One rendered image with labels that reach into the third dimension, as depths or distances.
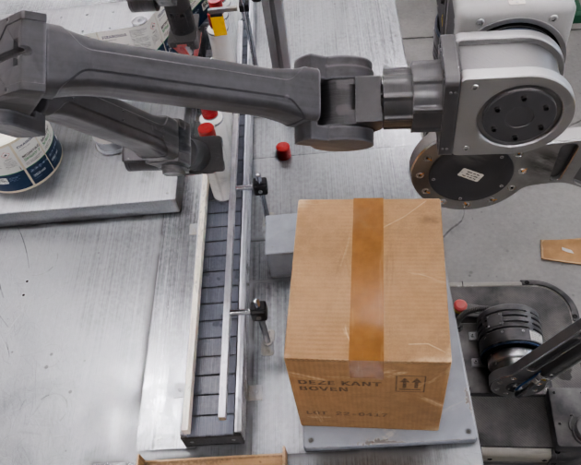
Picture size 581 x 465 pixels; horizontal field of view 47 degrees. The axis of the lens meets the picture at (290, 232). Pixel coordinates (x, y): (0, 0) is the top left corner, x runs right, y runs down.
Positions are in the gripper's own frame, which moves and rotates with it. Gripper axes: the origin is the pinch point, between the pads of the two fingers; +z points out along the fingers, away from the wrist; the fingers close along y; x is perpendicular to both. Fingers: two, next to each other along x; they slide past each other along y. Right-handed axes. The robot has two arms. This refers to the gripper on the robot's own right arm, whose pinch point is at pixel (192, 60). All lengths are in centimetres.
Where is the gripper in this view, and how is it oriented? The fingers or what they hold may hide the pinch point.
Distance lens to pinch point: 163.4
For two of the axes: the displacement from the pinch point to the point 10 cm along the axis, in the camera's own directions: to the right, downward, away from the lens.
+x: 9.9, -0.7, -0.8
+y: 0.1, 7.9, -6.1
